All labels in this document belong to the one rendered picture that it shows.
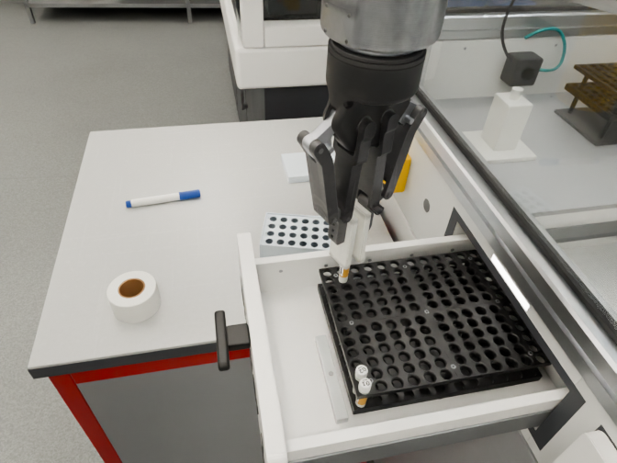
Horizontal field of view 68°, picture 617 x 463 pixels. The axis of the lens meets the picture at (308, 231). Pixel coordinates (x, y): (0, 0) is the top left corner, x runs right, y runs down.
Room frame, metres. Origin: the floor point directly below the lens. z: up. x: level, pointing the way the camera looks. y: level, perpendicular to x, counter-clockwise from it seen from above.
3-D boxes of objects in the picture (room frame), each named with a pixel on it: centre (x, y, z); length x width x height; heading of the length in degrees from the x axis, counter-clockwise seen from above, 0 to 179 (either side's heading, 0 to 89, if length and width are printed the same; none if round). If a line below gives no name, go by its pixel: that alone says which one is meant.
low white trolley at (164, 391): (0.69, 0.16, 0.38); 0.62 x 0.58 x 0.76; 14
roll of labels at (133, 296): (0.43, 0.26, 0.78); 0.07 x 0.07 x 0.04
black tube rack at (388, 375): (0.34, -0.15, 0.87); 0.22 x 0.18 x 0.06; 104
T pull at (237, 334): (0.29, 0.08, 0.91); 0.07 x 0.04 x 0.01; 14
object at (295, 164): (0.82, 0.00, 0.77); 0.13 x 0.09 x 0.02; 105
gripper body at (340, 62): (0.36, -0.04, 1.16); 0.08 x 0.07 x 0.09; 128
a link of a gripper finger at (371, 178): (0.37, -0.06, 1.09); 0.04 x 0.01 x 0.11; 38
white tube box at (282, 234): (0.58, 0.02, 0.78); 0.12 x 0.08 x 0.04; 89
